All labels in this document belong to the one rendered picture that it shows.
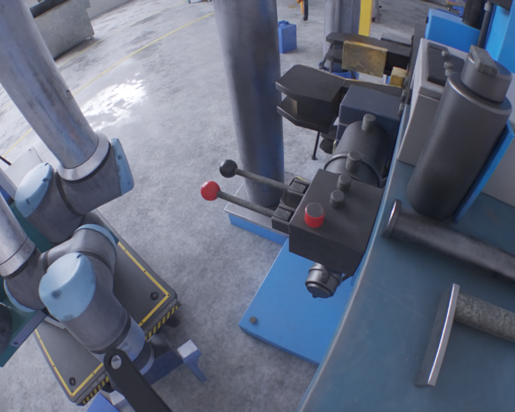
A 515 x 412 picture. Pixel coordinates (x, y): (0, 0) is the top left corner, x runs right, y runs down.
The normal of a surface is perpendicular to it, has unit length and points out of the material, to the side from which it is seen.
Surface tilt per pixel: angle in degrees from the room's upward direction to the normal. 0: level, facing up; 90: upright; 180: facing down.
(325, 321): 0
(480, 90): 90
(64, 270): 19
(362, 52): 90
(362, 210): 0
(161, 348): 25
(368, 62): 90
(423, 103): 90
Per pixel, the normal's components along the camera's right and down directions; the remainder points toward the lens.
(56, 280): -0.23, -0.80
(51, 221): 0.46, 0.68
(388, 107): -0.09, -0.61
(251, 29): 0.18, 0.77
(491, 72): -0.48, 0.72
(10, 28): 0.86, 0.44
